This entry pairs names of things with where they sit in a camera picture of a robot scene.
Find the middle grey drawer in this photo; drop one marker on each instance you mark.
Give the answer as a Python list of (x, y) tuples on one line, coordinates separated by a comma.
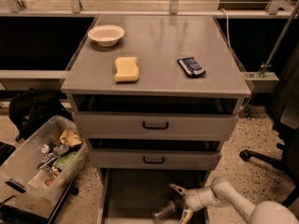
[(154, 154)]

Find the grey drawer cabinet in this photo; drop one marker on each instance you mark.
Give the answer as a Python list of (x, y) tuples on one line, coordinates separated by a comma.
[(158, 42)]

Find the grey drawer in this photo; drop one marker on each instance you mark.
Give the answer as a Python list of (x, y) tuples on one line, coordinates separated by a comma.
[(130, 195), (154, 154), (153, 117)]

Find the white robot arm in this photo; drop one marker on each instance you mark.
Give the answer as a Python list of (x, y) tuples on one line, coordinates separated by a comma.
[(221, 192)]

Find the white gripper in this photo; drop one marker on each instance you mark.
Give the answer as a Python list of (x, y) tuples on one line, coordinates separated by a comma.
[(192, 199)]

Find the dark blue snack packet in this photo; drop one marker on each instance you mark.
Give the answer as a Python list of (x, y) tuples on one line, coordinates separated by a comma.
[(191, 67)]

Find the top grey drawer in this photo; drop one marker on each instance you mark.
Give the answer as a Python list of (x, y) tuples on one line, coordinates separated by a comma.
[(153, 117)]

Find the yellow sponge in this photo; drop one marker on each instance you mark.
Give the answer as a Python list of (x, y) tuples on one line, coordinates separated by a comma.
[(126, 69)]

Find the clear plastic water bottle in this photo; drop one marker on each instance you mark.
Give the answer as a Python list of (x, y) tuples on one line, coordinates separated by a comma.
[(165, 212)]

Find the metal diagonal rod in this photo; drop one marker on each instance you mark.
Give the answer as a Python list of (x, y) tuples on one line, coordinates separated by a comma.
[(265, 65)]

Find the black office chair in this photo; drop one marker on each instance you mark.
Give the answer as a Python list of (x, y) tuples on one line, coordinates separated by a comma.
[(283, 104)]

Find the white bowl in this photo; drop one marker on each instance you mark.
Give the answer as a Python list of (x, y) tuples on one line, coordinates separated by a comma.
[(106, 35)]

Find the green packet in bin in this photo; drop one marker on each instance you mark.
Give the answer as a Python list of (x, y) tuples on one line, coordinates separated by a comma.
[(63, 161)]

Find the bottom grey drawer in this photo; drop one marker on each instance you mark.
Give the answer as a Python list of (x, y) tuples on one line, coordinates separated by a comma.
[(130, 195)]

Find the clear plastic storage bin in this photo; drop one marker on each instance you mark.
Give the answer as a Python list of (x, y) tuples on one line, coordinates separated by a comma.
[(21, 170)]

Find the crumpled yellow wrapper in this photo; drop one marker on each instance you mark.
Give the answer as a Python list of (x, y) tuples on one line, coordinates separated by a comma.
[(70, 138)]

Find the black backpack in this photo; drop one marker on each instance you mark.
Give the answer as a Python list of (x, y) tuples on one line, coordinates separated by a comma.
[(29, 110)]

